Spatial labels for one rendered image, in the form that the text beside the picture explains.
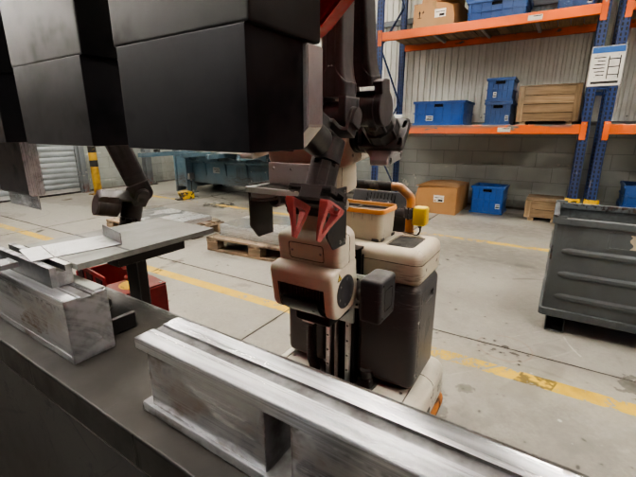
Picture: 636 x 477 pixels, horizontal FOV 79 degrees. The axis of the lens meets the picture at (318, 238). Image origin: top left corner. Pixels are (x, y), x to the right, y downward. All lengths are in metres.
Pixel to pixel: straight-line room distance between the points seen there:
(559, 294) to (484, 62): 4.69
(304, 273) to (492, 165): 5.81
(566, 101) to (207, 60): 5.88
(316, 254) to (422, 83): 6.05
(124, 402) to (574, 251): 2.44
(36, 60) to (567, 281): 2.61
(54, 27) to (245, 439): 0.42
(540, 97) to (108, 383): 5.90
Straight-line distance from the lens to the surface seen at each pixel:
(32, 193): 0.68
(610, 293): 2.75
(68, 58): 0.45
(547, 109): 6.09
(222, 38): 0.29
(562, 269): 2.70
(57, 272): 0.68
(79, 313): 0.64
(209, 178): 7.80
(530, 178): 6.71
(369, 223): 1.37
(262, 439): 0.40
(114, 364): 0.64
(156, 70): 0.34
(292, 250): 1.18
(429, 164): 6.97
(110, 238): 0.79
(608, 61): 5.61
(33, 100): 0.53
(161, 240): 0.74
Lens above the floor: 1.19
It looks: 16 degrees down
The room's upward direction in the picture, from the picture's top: straight up
